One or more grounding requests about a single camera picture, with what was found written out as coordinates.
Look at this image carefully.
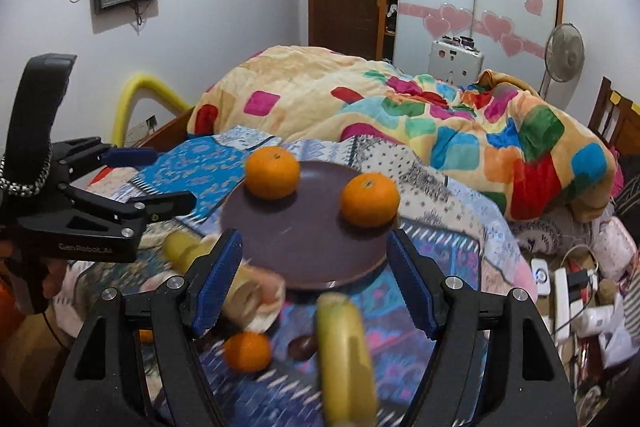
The white box appliance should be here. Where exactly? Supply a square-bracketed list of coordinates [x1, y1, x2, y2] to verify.
[427, 36, 485, 88]

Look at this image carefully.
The standing electric fan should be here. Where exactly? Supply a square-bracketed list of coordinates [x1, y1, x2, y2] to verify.
[539, 23, 585, 100]

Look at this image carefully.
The white bottle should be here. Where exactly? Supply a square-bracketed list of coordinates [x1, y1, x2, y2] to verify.
[572, 305, 614, 338]

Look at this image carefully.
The small tangerine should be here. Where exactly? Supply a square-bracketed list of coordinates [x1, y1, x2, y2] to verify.
[139, 329, 153, 343]
[222, 332, 272, 374]

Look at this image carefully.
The person's left hand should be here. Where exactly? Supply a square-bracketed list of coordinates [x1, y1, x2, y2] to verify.
[1, 241, 68, 314]

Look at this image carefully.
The small tangerine front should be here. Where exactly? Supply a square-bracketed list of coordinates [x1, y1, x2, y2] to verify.
[139, 329, 153, 343]

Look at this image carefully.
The wooden bed headboard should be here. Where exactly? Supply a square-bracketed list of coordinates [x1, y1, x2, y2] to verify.
[588, 77, 640, 156]

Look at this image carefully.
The pomelo segment pink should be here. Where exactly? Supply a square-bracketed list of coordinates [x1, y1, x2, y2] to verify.
[241, 262, 286, 333]

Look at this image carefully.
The white power strip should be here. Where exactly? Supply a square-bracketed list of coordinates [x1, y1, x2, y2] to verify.
[552, 268, 572, 345]

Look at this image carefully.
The colourful checked quilt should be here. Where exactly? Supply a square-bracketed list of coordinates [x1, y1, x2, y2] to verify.
[188, 46, 616, 222]

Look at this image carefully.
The large orange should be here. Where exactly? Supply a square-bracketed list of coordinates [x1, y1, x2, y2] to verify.
[244, 146, 300, 200]
[340, 172, 400, 229]

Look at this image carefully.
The wall power socket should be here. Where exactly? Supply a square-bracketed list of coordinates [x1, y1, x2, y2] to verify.
[124, 115, 157, 146]

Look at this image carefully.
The pink pillow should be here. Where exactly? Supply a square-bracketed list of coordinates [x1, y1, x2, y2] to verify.
[591, 217, 638, 281]

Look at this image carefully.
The dark red jujube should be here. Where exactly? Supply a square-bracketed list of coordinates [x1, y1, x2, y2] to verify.
[288, 335, 318, 362]

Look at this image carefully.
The yellow foam tube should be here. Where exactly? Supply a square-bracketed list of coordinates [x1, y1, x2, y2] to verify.
[111, 72, 193, 147]

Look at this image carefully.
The dark purple plate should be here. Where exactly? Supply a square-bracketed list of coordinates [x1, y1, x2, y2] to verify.
[220, 160, 398, 291]

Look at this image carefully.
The patterned blue patchwork cloth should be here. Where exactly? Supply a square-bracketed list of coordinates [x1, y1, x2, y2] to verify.
[52, 124, 526, 427]

